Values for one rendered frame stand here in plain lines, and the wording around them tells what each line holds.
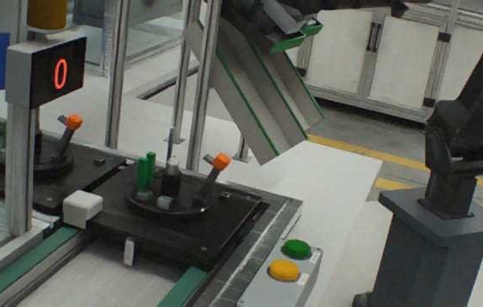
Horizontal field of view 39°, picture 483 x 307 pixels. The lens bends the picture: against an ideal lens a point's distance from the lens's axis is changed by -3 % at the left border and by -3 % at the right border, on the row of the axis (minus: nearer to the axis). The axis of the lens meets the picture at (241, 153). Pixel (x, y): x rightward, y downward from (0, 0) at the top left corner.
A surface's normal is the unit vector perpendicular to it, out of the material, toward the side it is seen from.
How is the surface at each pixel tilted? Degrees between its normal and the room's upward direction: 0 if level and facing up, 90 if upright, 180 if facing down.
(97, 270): 0
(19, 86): 90
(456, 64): 90
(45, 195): 0
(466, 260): 90
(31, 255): 0
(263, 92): 90
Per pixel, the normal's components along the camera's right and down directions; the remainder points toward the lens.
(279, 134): 0.71, -0.44
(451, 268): 0.44, 0.39
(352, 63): -0.32, 0.30
